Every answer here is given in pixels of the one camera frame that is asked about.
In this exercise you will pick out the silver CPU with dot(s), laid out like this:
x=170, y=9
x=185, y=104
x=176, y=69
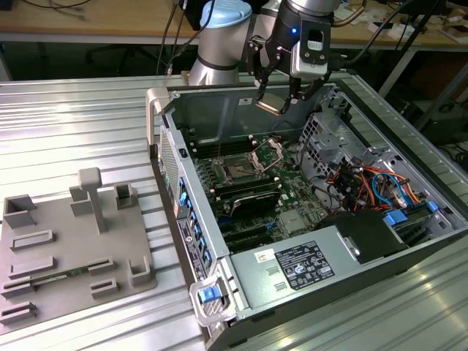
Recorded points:
x=270, y=103

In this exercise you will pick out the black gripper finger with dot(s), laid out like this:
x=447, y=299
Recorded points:
x=295, y=91
x=265, y=62

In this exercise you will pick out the open grey PC case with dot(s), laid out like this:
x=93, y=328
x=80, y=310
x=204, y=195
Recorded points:
x=208, y=219

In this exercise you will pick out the thin metal locking lever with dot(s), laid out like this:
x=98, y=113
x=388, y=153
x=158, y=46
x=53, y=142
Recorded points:
x=219, y=150

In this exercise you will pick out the black CPU socket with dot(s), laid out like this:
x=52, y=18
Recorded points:
x=237, y=170

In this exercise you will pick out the installed black RAM sticks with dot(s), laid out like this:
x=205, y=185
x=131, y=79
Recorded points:
x=241, y=187

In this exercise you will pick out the grey power supply unit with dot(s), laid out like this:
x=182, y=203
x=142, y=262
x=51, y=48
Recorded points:
x=256, y=289

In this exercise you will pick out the grey parts rack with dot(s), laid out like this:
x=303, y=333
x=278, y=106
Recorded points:
x=73, y=248

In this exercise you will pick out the green RAM stick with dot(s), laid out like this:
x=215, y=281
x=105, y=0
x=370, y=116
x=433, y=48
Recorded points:
x=58, y=276

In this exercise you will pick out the small white box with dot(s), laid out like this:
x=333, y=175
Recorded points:
x=393, y=33

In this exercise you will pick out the perforated metal drive cage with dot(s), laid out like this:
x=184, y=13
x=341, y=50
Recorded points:
x=329, y=146

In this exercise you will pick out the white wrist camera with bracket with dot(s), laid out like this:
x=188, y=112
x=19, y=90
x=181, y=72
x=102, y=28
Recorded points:
x=311, y=66

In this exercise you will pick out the green motherboard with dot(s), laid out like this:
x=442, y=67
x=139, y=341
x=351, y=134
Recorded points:
x=292, y=190

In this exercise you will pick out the wooden desk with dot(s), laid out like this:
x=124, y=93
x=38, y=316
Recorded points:
x=109, y=18

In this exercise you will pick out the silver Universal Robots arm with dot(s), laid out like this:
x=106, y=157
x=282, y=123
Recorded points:
x=219, y=51

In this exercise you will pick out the blue disk carrier tab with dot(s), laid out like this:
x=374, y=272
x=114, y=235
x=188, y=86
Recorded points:
x=395, y=218

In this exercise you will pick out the black RAM slot bank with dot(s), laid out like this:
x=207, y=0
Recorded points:
x=204, y=144

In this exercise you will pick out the small blue clip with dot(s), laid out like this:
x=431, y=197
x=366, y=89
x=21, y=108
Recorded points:
x=432, y=207

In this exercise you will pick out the black plastic shroud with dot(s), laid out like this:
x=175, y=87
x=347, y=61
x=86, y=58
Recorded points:
x=365, y=234

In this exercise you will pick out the silver chipset heatsink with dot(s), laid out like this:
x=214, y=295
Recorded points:
x=292, y=222

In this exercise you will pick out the black graphics card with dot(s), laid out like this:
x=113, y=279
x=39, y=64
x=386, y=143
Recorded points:
x=252, y=204

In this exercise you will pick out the blue case latch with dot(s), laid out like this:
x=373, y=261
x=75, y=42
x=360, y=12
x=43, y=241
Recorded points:
x=207, y=295

